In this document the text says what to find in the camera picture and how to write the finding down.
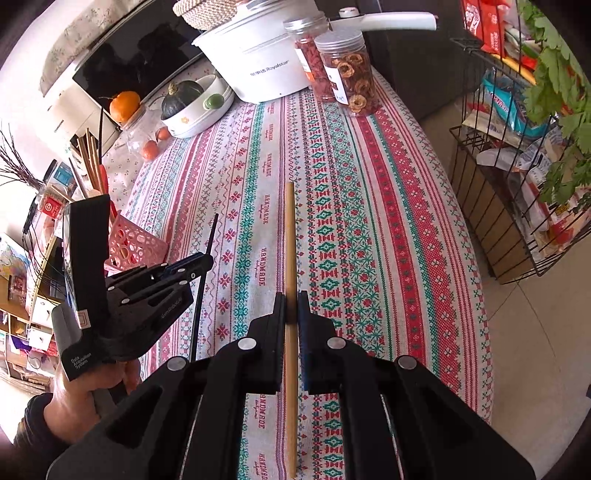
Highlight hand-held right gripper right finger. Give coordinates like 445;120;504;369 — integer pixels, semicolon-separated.
297;290;537;480

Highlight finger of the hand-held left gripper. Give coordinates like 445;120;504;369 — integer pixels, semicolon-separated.
110;275;197;306
106;252;216;289

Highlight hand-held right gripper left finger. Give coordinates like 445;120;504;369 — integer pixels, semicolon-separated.
46;292;287;480

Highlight pink perforated plastic basket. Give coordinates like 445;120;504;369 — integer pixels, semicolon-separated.
104;210;170;278

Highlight person's left forearm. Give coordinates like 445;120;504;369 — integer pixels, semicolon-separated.
13;392;62;462

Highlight person's left hand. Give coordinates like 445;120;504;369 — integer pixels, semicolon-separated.
44;359;142;445

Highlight cluttered wooden shelf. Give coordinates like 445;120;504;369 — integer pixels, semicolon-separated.
0;159;77;385

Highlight white floral tablecloth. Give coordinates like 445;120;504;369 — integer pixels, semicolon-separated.
100;134;177;209

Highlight red green patterned tablecloth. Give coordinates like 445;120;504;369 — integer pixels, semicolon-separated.
122;69;496;480

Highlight dry brown branches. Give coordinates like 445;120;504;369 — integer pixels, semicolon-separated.
0;128;48;191

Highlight white oval dish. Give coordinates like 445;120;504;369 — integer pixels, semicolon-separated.
161;74;236;139

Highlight clear glass jar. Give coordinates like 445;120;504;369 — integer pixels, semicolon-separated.
121;104;173;162

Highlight dark green pumpkin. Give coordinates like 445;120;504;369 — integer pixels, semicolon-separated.
161;79;205;120

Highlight orange fruit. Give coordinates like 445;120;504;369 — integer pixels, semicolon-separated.
109;91;142;125

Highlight microwave oven with black door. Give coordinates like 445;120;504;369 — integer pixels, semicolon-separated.
39;14;204;156

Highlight white electric pot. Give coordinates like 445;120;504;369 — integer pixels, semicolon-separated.
191;0;437;103

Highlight goji berry plastic jar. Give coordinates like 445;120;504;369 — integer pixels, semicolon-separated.
283;10;339;101

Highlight floral fabric appliance cover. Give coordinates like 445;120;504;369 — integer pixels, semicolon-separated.
39;0;182;96

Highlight dried fruit slice plastic jar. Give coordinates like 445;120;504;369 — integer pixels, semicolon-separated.
314;30;384;117

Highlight woven straw mat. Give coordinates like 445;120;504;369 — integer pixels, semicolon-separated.
173;0;253;31

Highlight clear white snack packet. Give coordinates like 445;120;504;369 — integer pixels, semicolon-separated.
475;138;555;186

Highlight dark grey seat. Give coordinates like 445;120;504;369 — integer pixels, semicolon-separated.
358;0;467;123

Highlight blue snack packet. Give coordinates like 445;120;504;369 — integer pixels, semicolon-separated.
482;76;551;140

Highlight green leafy herb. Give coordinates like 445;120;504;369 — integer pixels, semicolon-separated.
517;0;591;206

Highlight red snack packets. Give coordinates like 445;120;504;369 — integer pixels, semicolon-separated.
462;0;509;54

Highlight black wire rack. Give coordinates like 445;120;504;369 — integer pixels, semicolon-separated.
448;37;591;285

